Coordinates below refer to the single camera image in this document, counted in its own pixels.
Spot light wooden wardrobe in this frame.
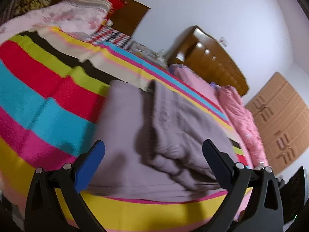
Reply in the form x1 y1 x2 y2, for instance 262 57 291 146
245 72 308 174

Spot floral pink white blanket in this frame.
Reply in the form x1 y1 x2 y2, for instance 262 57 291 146
1 0 112 43

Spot pink bed sheet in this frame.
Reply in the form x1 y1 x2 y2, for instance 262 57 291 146
169 64 223 111

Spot pink quilt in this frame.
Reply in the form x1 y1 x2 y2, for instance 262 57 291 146
217 85 269 168

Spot rainbow striped bed sheet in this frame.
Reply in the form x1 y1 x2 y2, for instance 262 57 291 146
0 26 254 232

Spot lilac sweatpants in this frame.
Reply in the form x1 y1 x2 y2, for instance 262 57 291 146
87 80 237 202

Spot plaid red white pillow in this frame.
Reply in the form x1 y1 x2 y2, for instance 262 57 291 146
84 26 132 49

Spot cluttered nightstand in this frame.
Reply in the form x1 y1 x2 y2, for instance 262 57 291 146
128 41 168 70

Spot dark brown wooden headboard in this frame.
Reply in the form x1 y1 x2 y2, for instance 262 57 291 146
50 0 150 36

